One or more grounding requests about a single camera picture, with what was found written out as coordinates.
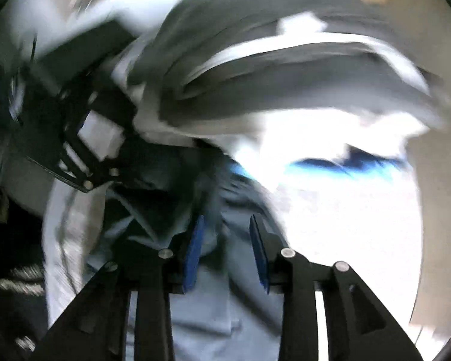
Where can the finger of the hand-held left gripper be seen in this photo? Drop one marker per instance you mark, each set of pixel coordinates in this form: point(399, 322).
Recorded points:
point(71, 150)

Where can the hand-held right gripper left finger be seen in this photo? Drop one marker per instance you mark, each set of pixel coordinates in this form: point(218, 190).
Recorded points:
point(193, 252)

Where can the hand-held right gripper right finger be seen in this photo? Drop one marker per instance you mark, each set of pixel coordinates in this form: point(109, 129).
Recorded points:
point(259, 255)

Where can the dark teal jacket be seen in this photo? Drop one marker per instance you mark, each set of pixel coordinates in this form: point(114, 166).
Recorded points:
point(225, 316)

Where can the stack of folded clothes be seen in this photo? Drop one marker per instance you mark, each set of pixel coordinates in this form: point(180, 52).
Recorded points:
point(285, 94)

